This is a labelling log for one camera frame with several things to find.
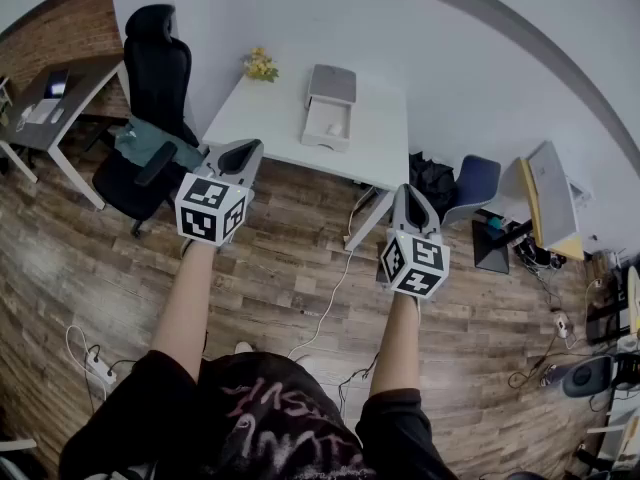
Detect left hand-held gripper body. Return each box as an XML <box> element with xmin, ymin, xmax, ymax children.
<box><xmin>174</xmin><ymin>138</ymin><xmax>265</xmax><ymax>247</ymax></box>

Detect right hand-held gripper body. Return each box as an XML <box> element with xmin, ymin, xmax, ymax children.
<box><xmin>379</xmin><ymin>182</ymin><xmax>451</xmax><ymax>301</ymax></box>

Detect grey box with lid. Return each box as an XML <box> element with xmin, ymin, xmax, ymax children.
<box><xmin>300</xmin><ymin>63</ymin><xmax>358</xmax><ymax>153</ymax></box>

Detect person's right forearm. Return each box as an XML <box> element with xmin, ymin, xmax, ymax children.
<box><xmin>368</xmin><ymin>290</ymin><xmax>423</xmax><ymax>398</ymax></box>

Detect person's left forearm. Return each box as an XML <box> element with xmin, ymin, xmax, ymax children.
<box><xmin>149</xmin><ymin>240</ymin><xmax>222</xmax><ymax>385</ymax></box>

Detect black stand base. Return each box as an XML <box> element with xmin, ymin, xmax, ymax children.
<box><xmin>471</xmin><ymin>218</ymin><xmax>512</xmax><ymax>276</ymax></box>

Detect black bag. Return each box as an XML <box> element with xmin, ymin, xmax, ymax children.
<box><xmin>408</xmin><ymin>151</ymin><xmax>459</xmax><ymax>215</ymax></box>

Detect green cloth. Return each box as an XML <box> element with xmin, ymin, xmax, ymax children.
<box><xmin>115</xmin><ymin>120</ymin><xmax>202</xmax><ymax>170</ymax></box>

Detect blue shell chair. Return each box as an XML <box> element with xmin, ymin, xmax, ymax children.
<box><xmin>439</xmin><ymin>154</ymin><xmax>502</xmax><ymax>227</ymax></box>

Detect white table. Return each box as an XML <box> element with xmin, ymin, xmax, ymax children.
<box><xmin>201</xmin><ymin>71</ymin><xmax>411</xmax><ymax>252</ymax></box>

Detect black office chair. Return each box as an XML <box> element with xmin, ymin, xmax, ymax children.
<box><xmin>91</xmin><ymin>3</ymin><xmax>209</xmax><ymax>239</ymax></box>

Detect grey and yellow leaning board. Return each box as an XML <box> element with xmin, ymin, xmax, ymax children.
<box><xmin>498</xmin><ymin>140</ymin><xmax>587</xmax><ymax>262</ymax></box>

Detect yellow flower bunch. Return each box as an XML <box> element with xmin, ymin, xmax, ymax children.
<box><xmin>242</xmin><ymin>46</ymin><xmax>280</xmax><ymax>84</ymax></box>

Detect grey desk with white legs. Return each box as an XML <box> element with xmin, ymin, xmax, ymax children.
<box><xmin>0</xmin><ymin>60</ymin><xmax>132</xmax><ymax>212</ymax></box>

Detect white power strip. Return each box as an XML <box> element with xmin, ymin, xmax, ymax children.
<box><xmin>84</xmin><ymin>351</ymin><xmax>119</xmax><ymax>387</ymax></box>

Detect laptop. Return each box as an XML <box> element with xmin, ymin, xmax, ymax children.
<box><xmin>43</xmin><ymin>69</ymin><xmax>71</xmax><ymax>101</ymax></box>

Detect round black device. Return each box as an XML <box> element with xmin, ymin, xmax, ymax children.
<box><xmin>561</xmin><ymin>355</ymin><xmax>615</xmax><ymax>400</ymax></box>

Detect person's black printed shirt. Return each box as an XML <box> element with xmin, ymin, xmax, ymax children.
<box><xmin>58</xmin><ymin>350</ymin><xmax>462</xmax><ymax>480</ymax></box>

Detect long white cable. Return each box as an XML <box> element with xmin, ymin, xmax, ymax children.
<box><xmin>286</xmin><ymin>186</ymin><xmax>377</xmax><ymax>360</ymax></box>

